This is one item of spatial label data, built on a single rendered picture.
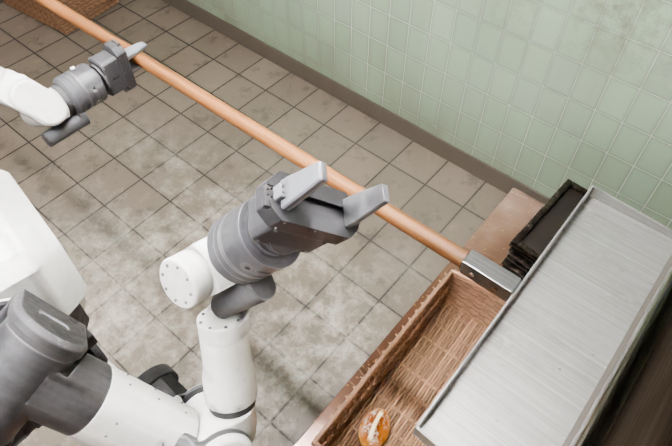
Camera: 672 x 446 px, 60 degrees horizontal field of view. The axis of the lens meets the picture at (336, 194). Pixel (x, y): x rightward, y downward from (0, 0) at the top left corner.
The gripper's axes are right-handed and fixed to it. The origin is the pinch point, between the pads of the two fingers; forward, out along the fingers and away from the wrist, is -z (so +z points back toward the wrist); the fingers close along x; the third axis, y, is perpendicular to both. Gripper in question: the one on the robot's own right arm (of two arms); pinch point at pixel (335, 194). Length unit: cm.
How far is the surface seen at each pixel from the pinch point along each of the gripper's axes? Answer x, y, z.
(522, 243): -89, 23, 30
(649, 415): -28.7, -22.1, -12.3
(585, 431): -20.7, -23.2, -9.3
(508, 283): -42.9, -0.3, 8.5
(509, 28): -124, 114, 35
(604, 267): -59, 2, 0
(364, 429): -63, -15, 64
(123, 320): -51, 35, 175
